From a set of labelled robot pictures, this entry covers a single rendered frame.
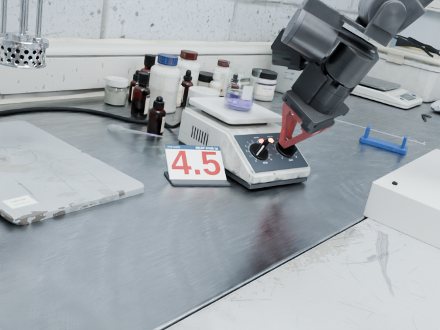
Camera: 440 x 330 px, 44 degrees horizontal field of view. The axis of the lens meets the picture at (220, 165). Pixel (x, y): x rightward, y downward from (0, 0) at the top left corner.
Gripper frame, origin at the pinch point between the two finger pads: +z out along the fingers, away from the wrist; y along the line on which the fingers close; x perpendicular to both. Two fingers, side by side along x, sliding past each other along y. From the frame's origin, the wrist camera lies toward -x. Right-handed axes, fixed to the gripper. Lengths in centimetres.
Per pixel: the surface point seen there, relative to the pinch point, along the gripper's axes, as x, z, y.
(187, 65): -35.5, 19.7, -18.9
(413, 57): -19, 17, -108
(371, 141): 3.0, 9.5, -36.9
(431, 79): -10, 18, -109
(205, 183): -1.1, 5.5, 14.6
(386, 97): -11, 22, -85
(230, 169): -1.3, 4.8, 9.1
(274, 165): 2.4, 1.4, 4.8
